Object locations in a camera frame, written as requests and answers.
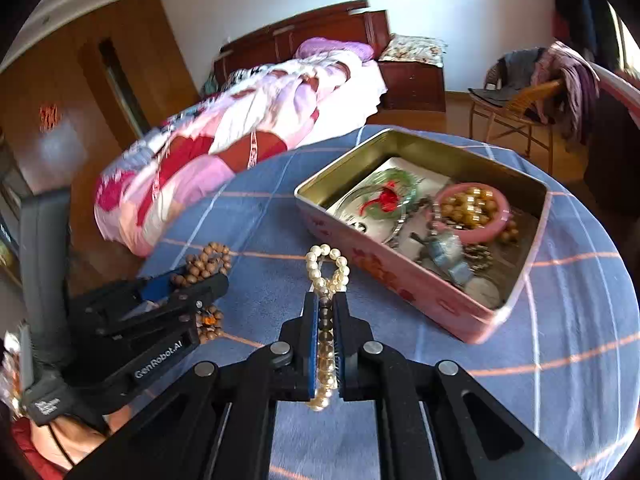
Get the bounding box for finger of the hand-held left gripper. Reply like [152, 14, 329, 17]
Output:
[69, 270, 177, 330]
[96, 273, 232, 347]

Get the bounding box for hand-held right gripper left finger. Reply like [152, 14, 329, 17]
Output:
[65, 292, 321, 480]

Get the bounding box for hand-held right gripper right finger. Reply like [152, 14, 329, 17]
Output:
[332, 292, 584, 480]

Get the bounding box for brown wooden bead necklace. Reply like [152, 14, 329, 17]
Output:
[170, 242, 233, 346]

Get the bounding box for white pearl bracelet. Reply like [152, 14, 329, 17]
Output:
[305, 244, 351, 413]

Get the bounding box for pink floral tin box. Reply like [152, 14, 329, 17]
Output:
[294, 128, 553, 345]

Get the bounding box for dark bead bracelet red tassel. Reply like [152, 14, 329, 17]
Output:
[365, 185, 443, 233]

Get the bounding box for pink bangle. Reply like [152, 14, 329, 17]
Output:
[432, 182, 513, 243]

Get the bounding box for amber bead bracelet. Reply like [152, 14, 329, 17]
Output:
[440, 187, 521, 246]

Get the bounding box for person's left forearm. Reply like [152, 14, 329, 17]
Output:
[30, 405, 131, 466]

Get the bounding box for green jewelry packet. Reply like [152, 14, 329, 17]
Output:
[327, 157, 451, 226]

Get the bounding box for silver metal bangle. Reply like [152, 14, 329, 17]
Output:
[332, 187, 408, 248]

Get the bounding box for white round pendant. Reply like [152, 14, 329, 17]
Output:
[464, 279, 505, 312]

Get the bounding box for person's red garment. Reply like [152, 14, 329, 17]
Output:
[10, 420, 68, 480]

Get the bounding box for wooden wardrobe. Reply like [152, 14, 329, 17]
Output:
[0, 2, 201, 201]

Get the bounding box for pink patchwork quilt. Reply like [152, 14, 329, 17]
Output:
[95, 52, 386, 258]

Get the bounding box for blue checked tablecloth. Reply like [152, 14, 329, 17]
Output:
[137, 125, 640, 480]

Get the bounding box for bed with white sheet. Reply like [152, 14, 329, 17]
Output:
[350, 55, 389, 126]

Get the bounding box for dark wooden nightstand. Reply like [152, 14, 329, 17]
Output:
[377, 57, 447, 113]

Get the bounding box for purple pillow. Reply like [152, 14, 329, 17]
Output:
[294, 36, 376, 62]

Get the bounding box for dark wooden headboard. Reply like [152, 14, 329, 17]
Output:
[212, 0, 393, 81]

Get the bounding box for wicker chair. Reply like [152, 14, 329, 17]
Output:
[468, 50, 566, 171]

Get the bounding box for floral cloth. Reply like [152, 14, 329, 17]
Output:
[380, 34, 448, 67]

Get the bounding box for grey garment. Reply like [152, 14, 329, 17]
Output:
[470, 49, 548, 106]

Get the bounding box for dark desk pink top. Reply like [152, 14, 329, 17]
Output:
[582, 67, 640, 211]

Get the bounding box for purple garment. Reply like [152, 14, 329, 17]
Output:
[532, 41, 601, 143]

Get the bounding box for dark hanging clothes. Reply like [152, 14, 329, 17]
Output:
[552, 0, 616, 61]

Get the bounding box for blue stone bracelet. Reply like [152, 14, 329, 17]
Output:
[425, 235, 474, 287]

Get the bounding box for silver chain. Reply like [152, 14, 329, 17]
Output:
[462, 244, 494, 267]

